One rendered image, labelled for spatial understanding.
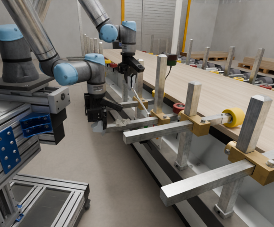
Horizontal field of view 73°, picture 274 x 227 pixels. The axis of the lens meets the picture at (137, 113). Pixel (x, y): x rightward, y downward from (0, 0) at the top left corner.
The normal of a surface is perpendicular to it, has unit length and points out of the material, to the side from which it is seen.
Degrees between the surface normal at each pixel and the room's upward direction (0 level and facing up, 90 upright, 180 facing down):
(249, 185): 90
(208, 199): 0
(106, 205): 0
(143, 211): 0
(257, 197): 90
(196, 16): 90
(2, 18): 90
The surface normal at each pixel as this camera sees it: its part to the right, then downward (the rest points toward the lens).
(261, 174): -0.92, 0.15
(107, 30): 0.11, 0.43
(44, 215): 0.04, -0.90
